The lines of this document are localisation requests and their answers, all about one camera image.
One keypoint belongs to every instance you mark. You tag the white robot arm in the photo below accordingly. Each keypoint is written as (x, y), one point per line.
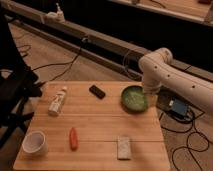
(157, 72)

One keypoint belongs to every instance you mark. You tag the black rectangular block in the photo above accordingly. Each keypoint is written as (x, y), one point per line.
(97, 92)

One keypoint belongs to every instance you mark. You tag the green ceramic bowl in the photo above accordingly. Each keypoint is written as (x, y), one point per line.
(133, 99)

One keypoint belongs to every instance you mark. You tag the white tube bottle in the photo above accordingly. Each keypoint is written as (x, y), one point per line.
(57, 102)

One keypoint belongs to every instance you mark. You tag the white rectangular sponge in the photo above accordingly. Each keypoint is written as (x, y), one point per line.
(123, 148)

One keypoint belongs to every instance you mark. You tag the orange carrot toy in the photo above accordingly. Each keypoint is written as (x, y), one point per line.
(73, 139)

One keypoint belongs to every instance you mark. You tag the blue control box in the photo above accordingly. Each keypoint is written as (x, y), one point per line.
(178, 108)

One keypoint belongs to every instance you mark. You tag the black tripod stand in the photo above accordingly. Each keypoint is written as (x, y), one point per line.
(17, 87)

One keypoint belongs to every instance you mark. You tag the white cup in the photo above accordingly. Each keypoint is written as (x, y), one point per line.
(35, 144)

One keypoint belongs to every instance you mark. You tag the long metal rail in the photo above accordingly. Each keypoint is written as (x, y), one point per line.
(121, 28)

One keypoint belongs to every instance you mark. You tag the white object on rail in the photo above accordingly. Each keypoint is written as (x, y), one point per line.
(58, 15)

